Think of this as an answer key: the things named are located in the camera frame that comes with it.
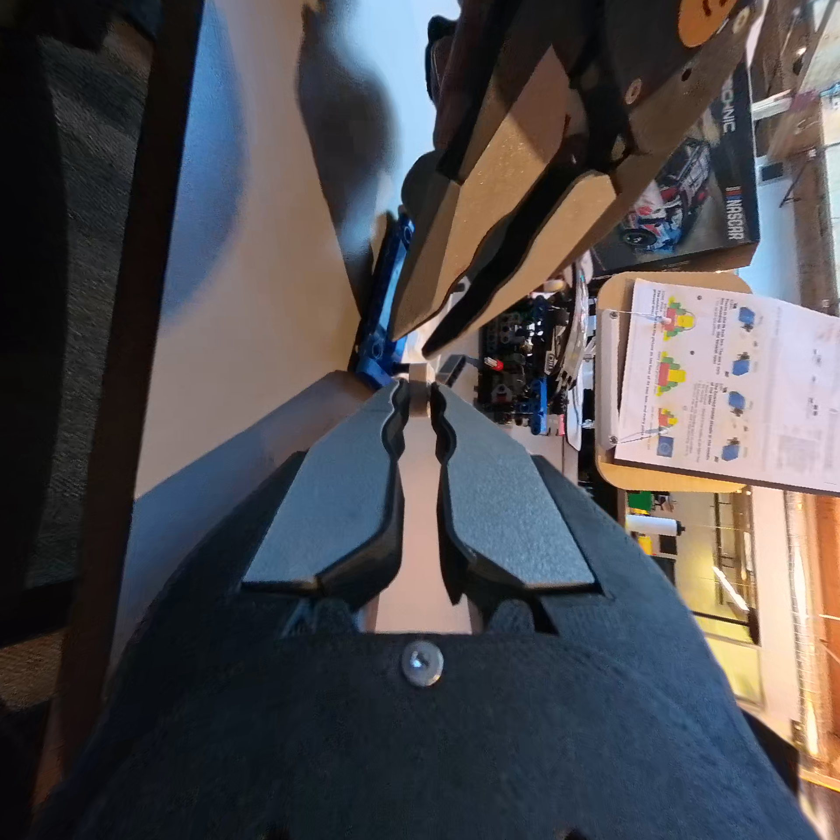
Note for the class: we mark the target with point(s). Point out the white and blue brick assembly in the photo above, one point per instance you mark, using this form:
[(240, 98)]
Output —
[(384, 308)]

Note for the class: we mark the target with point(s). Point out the small white curved brick piece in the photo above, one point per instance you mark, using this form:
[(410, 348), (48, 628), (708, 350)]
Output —
[(420, 394)]

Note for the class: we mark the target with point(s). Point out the printed instruction sheet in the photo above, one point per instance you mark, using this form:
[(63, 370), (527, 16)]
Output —
[(722, 387)]

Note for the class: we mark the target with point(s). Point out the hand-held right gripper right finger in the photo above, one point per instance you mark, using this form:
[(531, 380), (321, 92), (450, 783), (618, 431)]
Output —
[(518, 518)]

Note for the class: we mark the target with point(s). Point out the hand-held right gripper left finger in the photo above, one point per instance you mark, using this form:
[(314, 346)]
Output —
[(321, 518)]

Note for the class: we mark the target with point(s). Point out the wooden clipboard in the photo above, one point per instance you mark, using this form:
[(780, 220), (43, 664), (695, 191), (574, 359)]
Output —
[(610, 367)]

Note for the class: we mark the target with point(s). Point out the wooden shelf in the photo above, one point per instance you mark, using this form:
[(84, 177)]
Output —
[(794, 79)]

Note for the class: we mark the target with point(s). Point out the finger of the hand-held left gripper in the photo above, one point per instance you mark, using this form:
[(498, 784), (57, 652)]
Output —
[(485, 190), (564, 229)]

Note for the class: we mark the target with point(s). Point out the grey desk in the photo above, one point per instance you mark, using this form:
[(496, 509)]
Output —
[(262, 295)]

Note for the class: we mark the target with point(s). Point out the black brick set box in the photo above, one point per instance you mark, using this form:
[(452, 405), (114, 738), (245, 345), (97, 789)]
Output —
[(715, 197)]

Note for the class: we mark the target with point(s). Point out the multicoloured brick vehicle model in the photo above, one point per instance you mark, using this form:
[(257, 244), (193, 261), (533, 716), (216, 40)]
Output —
[(525, 367)]

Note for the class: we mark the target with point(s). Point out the white paper roll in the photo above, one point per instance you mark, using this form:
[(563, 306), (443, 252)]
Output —
[(653, 527)]

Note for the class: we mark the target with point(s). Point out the black holed brick beam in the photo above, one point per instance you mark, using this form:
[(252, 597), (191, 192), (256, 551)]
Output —
[(451, 371)]

